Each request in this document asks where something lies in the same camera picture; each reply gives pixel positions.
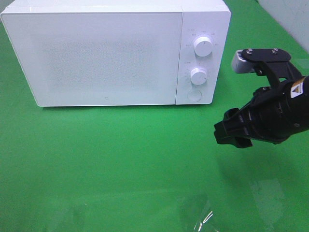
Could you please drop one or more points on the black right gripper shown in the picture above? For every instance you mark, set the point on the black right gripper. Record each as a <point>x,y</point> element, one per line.
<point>267,117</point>

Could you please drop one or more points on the clear plastic tape patch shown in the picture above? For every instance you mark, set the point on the clear plastic tape patch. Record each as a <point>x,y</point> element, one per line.
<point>258,209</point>

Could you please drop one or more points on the green table cloth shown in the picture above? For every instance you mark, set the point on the green table cloth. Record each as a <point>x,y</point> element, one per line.
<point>123,169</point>

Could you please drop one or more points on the white microwave oven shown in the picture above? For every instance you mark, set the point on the white microwave oven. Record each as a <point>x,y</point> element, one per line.
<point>118,52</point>

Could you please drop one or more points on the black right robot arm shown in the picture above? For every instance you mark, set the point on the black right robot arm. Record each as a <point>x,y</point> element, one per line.
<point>299,93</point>

